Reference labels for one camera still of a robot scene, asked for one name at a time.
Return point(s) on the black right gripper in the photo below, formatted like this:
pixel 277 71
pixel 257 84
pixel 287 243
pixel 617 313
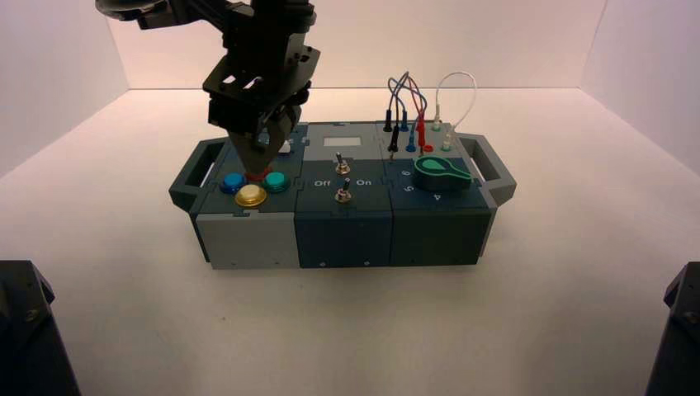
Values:
pixel 235 115

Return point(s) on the red push button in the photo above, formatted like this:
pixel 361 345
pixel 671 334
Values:
pixel 251 177

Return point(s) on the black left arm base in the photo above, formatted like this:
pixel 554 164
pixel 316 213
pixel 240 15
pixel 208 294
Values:
pixel 27 339

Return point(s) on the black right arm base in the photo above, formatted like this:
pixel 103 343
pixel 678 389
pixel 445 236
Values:
pixel 681 339

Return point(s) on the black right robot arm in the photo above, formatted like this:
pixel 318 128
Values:
pixel 262 33

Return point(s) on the teal push button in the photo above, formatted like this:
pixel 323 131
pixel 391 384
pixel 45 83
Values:
pixel 276 181

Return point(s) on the blue push button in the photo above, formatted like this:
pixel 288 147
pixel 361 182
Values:
pixel 232 182

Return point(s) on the yellow push button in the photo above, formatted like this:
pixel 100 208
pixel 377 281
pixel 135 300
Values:
pixel 251 195

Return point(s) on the white slider knob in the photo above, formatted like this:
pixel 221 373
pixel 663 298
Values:
pixel 285 147

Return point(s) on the grey display window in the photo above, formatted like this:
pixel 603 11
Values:
pixel 342 142

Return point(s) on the grey and teal task box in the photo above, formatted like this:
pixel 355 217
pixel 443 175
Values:
pixel 339 240

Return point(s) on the green rotary knob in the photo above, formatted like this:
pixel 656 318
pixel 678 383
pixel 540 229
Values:
pixel 438 175

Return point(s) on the metal toggle switch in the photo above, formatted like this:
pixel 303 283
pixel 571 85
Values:
pixel 343 194
pixel 343 166

